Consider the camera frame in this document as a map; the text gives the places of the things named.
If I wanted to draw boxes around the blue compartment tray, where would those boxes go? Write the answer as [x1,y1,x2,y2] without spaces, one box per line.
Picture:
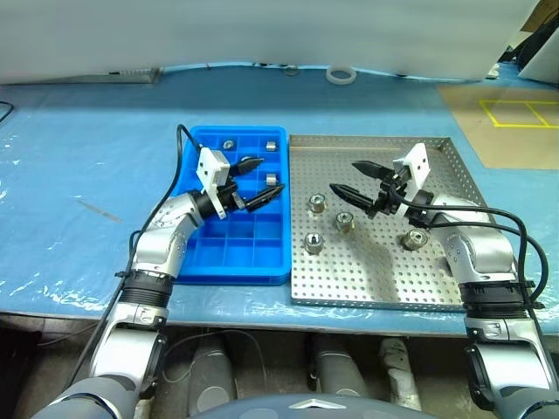
[176,125,290,285]

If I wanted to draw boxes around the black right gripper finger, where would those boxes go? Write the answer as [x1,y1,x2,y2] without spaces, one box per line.
[350,160,397,182]
[328,182,378,214]

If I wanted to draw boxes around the grey rounded cylinder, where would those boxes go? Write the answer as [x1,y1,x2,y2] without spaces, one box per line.
[186,334,238,416]
[310,334,373,399]

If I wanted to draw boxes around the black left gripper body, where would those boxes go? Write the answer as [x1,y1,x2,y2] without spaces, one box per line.
[215,172,248,216]

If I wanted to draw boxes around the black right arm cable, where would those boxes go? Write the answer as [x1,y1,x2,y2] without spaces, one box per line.
[390,187,559,372]

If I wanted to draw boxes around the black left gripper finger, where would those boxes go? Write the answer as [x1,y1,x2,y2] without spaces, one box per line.
[229,157,265,178]
[242,183,286,214]

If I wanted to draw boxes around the brown cardboard sheet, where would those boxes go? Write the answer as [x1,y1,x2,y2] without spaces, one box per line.
[438,84,559,170]

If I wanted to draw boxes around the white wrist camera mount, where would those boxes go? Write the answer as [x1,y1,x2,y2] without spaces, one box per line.
[196,147,231,220]
[391,142,431,194]

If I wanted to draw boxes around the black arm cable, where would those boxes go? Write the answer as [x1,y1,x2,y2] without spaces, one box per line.
[390,187,559,372]
[60,123,206,394]

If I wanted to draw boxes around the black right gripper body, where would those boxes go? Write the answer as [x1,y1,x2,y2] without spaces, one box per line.
[369,172,412,219]

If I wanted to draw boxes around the white wrapped post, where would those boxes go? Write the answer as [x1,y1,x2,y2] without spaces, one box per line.
[378,337,421,412]

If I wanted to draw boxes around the black object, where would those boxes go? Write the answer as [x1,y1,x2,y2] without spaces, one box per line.
[500,17,542,67]

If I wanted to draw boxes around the blue plastic table cover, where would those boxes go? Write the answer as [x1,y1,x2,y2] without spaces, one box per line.
[0,59,559,326]

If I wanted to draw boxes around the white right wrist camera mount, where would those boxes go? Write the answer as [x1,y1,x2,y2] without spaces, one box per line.
[391,142,431,194]

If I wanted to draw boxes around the white tape roll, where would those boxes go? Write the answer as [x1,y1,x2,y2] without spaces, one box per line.
[325,64,357,86]

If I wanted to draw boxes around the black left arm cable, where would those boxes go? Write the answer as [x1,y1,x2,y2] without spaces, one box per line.
[60,123,206,394]

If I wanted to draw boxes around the grey robot torso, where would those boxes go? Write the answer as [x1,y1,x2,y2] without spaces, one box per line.
[183,391,388,419]

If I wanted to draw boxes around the grey metal bar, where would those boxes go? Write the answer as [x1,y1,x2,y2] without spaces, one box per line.
[0,65,163,86]

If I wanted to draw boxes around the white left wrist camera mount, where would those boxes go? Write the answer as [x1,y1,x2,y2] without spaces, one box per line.
[196,147,231,220]

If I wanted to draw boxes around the perforated metal tray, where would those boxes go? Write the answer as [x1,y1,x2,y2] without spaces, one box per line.
[288,134,497,312]

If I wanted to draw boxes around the white board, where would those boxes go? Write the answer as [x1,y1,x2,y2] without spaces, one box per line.
[518,30,559,84]

